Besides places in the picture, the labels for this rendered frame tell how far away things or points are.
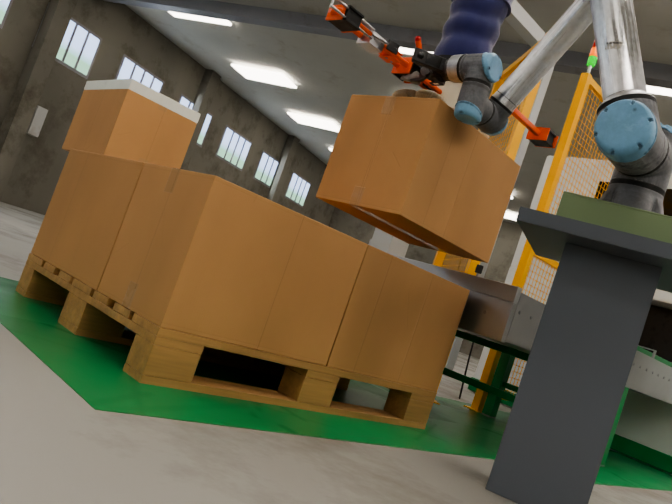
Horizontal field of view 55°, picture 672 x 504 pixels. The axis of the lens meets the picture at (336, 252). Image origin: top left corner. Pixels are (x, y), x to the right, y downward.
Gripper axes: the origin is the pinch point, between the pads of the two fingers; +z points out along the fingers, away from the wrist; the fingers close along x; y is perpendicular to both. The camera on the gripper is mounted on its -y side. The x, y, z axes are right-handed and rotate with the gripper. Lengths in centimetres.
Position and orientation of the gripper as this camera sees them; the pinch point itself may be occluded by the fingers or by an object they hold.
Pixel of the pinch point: (405, 67)
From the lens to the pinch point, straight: 239.4
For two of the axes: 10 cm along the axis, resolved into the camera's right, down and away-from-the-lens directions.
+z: -6.6, -1.8, 7.3
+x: 3.2, -9.4, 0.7
